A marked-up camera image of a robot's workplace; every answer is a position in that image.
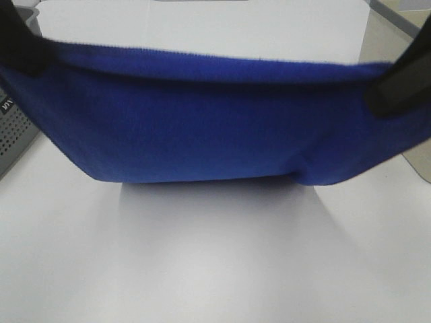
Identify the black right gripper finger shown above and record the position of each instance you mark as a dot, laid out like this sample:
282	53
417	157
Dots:
405	85

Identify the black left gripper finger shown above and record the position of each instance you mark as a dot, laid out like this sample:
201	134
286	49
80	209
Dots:
22	46

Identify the blue microfibre towel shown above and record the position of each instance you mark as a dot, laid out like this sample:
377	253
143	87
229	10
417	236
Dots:
136	115

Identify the beige storage box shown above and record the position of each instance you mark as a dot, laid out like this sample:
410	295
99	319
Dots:
391	27

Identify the grey perforated plastic basket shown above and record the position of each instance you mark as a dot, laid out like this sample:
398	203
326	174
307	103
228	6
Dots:
17	131

